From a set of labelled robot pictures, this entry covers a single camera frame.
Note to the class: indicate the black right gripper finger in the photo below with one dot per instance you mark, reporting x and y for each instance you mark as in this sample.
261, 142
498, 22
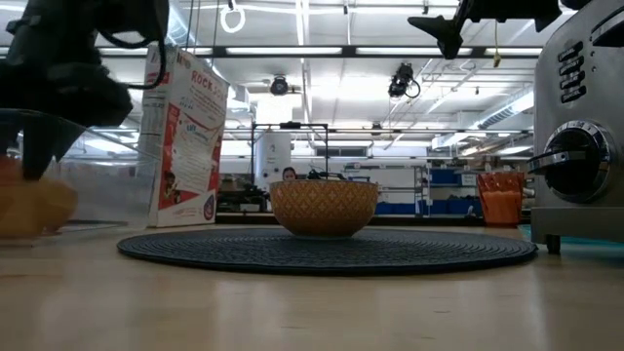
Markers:
446, 34
547, 23

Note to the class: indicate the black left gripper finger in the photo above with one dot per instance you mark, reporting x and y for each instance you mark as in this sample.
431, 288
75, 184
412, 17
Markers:
41, 146
7, 136

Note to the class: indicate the red and yellow apple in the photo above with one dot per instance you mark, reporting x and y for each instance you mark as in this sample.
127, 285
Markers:
34, 209

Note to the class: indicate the red and white cereal box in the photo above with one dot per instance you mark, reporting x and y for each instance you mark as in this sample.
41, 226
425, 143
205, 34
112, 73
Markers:
190, 161

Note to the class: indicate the orange cup with juice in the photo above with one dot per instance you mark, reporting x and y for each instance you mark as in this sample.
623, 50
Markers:
501, 205

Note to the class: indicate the orange bowl with blue inside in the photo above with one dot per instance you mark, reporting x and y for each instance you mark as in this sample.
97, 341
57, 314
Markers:
324, 209

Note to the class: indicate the dark round woven placemat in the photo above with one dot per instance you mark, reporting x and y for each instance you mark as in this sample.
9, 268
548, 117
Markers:
326, 253

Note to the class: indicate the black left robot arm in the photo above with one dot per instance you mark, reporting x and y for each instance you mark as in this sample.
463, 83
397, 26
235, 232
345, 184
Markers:
73, 29

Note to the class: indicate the clear plastic container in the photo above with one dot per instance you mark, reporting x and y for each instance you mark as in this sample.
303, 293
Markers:
112, 185

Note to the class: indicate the shelf with blue bins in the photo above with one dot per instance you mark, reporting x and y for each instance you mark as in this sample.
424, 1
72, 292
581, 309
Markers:
443, 207

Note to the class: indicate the stainless steel four-slot toaster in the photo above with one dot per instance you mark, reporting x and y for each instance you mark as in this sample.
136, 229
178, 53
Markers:
585, 214

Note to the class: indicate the person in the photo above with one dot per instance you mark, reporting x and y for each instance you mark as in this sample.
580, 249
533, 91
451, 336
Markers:
289, 174

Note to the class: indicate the white cylindrical tank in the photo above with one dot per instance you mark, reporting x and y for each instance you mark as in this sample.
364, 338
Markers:
273, 156

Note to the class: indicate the black overhead frame beam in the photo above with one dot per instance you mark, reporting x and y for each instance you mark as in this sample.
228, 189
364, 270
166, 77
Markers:
348, 51

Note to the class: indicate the round black ceiling camera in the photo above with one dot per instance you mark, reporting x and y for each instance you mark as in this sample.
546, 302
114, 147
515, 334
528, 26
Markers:
279, 86

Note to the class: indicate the black tubular frame stand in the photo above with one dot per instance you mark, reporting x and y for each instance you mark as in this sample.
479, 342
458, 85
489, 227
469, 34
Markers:
290, 125

